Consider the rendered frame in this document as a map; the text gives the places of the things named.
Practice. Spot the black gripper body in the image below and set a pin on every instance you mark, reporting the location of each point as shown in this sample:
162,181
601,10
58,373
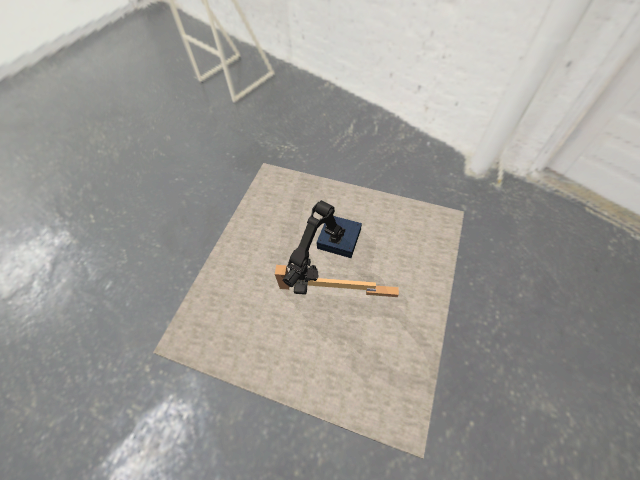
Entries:
301,287

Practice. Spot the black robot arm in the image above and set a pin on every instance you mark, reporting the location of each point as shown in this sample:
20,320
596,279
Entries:
300,256

